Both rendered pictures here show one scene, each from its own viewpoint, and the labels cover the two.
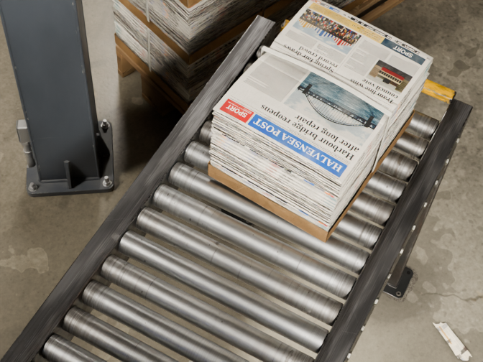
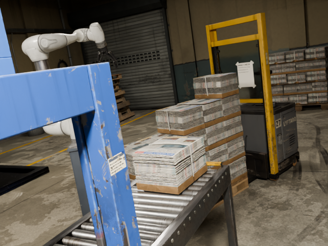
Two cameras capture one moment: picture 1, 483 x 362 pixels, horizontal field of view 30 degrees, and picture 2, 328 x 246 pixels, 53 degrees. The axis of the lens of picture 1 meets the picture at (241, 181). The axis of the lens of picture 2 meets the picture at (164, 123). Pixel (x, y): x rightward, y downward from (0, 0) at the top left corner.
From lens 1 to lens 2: 1.16 m
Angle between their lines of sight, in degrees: 45
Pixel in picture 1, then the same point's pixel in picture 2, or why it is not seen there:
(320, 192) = (170, 168)
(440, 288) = not seen: outside the picture
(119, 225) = not seen: hidden behind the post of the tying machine
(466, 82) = (254, 216)
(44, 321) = (73, 226)
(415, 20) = not seen: hidden behind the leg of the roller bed
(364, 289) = (193, 201)
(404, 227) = (207, 188)
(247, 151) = (145, 167)
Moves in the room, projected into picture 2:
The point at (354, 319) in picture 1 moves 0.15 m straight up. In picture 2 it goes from (190, 207) to (186, 179)
